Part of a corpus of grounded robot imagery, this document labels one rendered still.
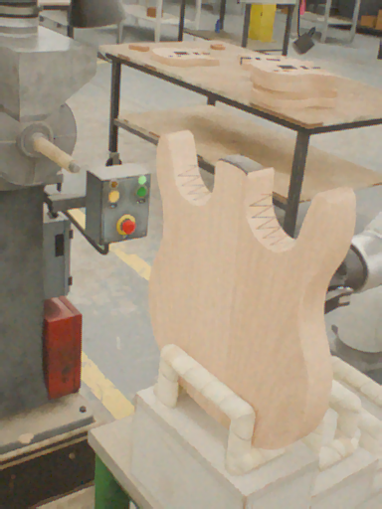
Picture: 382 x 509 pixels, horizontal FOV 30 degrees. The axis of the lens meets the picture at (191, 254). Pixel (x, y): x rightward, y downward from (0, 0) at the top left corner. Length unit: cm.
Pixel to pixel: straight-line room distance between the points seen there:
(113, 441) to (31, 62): 75
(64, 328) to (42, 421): 31
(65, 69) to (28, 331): 101
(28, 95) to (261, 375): 80
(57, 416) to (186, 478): 133
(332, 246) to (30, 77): 86
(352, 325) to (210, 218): 110
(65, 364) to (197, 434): 133
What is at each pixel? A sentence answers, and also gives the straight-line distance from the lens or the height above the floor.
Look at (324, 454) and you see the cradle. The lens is 119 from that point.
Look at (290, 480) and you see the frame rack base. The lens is 109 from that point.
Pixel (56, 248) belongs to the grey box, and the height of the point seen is 84.
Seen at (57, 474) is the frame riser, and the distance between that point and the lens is 250.
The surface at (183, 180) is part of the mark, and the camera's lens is 101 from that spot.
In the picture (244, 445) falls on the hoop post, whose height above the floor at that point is 115.
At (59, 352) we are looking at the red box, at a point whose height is 49.
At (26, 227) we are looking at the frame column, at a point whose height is 94.
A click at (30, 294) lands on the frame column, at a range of 223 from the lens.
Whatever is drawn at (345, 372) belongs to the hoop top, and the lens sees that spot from 140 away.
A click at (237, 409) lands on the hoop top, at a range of 99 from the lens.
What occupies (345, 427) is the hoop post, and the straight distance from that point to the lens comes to 121.
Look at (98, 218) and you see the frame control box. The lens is 203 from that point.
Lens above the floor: 181
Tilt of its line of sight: 26 degrees down
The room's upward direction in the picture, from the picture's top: 5 degrees clockwise
